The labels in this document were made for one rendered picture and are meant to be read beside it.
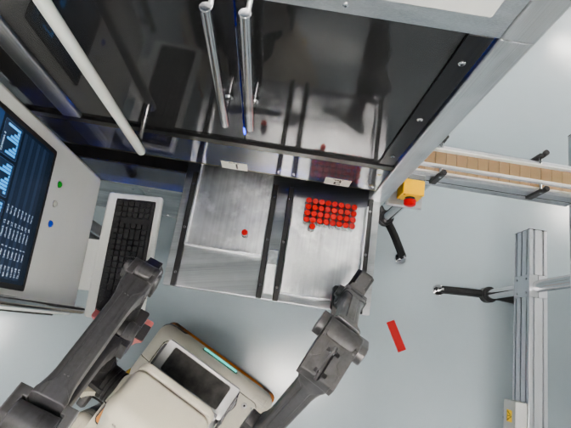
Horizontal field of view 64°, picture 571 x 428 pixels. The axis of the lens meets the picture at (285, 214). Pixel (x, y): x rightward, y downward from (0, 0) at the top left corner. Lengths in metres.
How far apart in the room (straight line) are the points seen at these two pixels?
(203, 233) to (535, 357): 1.42
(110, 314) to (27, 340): 1.70
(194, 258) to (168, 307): 0.92
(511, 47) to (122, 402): 1.00
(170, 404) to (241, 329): 1.35
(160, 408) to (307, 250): 0.74
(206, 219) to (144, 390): 0.69
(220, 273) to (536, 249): 1.37
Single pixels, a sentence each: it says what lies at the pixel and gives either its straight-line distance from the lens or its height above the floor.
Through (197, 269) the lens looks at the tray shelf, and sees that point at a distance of 1.56.
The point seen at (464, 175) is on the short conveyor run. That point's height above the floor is 0.93.
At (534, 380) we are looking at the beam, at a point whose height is 0.55.
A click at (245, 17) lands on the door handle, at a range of 0.74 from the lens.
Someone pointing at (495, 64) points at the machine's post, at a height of 1.74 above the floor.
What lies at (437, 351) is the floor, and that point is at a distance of 2.59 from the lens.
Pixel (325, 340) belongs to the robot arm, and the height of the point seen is 1.54.
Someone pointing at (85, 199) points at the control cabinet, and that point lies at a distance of 1.68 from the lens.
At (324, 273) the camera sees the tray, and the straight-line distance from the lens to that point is 1.56.
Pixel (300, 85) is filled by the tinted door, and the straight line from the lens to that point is 1.01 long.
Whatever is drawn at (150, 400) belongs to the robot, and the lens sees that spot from 1.10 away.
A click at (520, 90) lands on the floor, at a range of 3.22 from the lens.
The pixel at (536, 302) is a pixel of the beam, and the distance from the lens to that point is 2.19.
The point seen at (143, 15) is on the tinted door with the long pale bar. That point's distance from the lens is 0.93.
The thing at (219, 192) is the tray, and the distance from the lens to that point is 1.61.
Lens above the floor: 2.42
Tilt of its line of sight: 75 degrees down
